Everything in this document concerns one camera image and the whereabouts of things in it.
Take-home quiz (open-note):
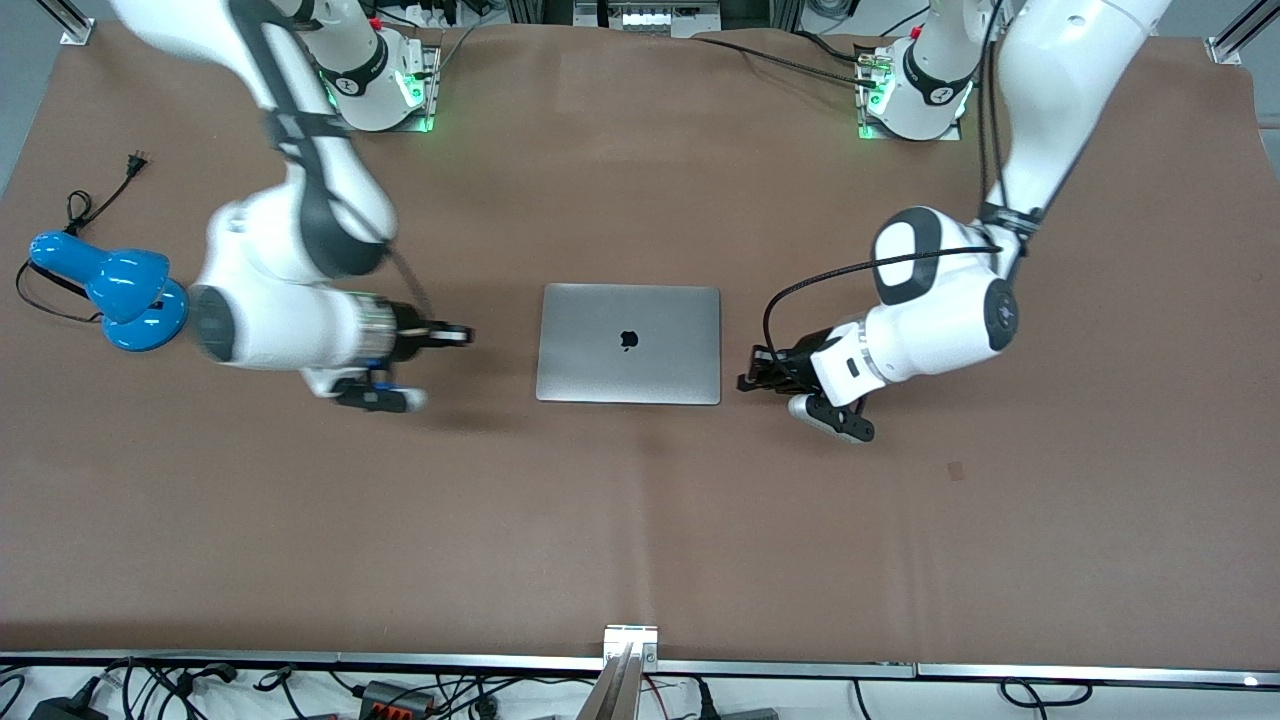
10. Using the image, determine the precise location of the white power strip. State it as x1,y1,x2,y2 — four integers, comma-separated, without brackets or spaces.
605,0,703,37

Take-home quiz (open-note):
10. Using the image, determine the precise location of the black looped floor cable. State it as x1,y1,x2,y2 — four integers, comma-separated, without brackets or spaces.
1000,677,1093,707

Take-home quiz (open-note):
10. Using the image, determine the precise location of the black cable on mat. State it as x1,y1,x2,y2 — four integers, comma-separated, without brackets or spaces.
688,30,881,89

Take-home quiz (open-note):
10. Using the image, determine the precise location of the aluminium camera mount beam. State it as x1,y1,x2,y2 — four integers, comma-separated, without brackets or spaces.
574,624,661,720

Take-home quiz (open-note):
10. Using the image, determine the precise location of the black power adapter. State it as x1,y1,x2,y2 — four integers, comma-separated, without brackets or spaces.
28,693,109,720

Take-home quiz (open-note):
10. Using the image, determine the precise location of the grey laptop computer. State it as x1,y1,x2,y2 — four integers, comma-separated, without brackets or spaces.
535,283,723,406

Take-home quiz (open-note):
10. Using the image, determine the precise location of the aluminium table edge rail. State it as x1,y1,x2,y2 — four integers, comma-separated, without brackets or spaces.
0,650,1280,691

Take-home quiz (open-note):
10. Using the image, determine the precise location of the aluminium corner bracket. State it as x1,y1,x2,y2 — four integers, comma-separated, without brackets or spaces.
34,0,97,47
1204,0,1280,67

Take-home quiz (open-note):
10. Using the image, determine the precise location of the black lamp power cord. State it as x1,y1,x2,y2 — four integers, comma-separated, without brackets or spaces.
14,150,151,324

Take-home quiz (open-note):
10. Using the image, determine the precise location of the grey thin cable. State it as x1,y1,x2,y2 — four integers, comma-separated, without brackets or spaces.
432,20,483,79

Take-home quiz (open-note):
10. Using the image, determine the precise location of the brown table mat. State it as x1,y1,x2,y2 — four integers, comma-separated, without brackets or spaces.
0,22,1280,669

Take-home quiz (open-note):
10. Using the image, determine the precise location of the black box with orange connectors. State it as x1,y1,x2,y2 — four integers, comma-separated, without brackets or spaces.
358,680,441,717

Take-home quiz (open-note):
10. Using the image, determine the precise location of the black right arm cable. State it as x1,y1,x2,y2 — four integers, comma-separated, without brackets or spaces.
384,244,438,323

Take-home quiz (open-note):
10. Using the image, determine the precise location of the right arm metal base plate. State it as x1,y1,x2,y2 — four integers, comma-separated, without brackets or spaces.
330,40,442,134

